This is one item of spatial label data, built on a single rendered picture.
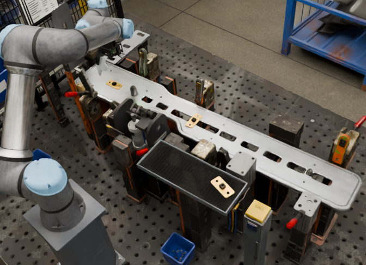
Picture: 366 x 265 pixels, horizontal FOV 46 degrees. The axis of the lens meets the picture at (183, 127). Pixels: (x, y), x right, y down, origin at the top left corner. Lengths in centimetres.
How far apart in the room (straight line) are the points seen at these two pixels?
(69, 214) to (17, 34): 59
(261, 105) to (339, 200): 88
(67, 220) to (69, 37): 58
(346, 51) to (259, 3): 121
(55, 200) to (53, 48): 46
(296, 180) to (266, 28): 266
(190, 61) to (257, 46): 138
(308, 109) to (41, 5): 149
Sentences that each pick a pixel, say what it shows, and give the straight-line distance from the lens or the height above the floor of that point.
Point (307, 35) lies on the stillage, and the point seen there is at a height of 16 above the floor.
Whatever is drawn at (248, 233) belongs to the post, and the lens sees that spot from 146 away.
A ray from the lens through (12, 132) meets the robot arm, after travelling 143.
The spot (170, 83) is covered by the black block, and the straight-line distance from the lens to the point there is 207.
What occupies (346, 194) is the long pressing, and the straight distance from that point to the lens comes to 166.
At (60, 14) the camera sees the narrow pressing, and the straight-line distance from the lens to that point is 211.
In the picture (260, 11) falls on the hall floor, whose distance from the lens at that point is 439.
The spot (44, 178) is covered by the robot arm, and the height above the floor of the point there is 132.
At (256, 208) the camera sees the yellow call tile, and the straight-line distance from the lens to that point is 139.
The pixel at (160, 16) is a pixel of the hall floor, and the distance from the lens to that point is 441.
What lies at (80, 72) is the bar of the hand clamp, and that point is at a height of 121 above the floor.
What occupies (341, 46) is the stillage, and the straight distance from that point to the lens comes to 374.
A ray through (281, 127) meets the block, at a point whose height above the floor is 103.
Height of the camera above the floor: 233
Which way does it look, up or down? 47 degrees down
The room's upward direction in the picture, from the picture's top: 7 degrees counter-clockwise
